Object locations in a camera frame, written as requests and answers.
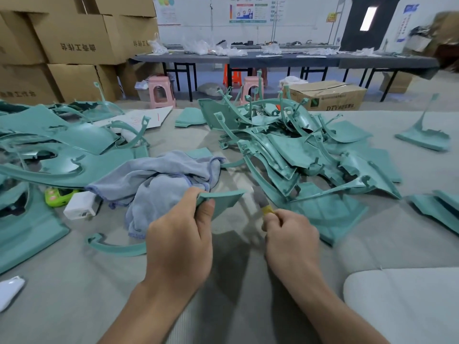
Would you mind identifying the white power adapter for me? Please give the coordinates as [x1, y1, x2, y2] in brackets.
[63, 190, 101, 221]

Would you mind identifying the heap of clear plastic bags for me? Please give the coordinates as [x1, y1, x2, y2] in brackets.
[149, 39, 248, 58]

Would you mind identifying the brown cardboard box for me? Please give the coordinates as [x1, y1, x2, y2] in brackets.
[289, 81, 368, 112]

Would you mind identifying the colourful wall poster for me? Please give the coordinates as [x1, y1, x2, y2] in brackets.
[229, 2, 271, 25]

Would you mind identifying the pink plastic stool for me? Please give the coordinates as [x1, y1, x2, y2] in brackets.
[240, 75, 265, 103]
[147, 75, 176, 109]

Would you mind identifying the single green plastic part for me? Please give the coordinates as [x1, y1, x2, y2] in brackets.
[87, 188, 246, 257]

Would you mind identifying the person's left hand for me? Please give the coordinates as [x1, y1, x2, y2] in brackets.
[145, 186, 216, 292]

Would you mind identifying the white paper sheet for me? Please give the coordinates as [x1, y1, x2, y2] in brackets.
[93, 106, 175, 130]

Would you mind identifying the dark door with window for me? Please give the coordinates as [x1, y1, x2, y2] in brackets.
[340, 0, 404, 53]

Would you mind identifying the person's right forearm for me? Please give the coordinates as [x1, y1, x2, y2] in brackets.
[290, 272, 390, 344]

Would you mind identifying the pile of green plastic parts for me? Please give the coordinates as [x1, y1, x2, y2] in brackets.
[0, 71, 459, 275]

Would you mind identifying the long grey work table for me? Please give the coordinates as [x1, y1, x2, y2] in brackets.
[131, 51, 440, 103]

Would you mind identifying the white foam sheet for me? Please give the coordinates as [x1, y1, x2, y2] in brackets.
[343, 267, 459, 344]

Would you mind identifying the orange object under table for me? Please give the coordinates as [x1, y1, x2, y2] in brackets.
[223, 64, 242, 89]

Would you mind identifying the green and yellow gadget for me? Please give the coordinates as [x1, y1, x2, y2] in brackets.
[44, 186, 78, 208]

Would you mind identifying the white oval plastic piece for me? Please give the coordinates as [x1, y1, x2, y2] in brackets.
[0, 276, 26, 313]

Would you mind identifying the grey-blue wiping cloth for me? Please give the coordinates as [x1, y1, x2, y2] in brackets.
[86, 150, 227, 239]

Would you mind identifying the stack of brown cardboard boxes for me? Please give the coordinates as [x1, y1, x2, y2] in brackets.
[0, 0, 161, 105]

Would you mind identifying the person's right hand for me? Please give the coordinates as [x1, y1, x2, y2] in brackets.
[262, 207, 322, 285]

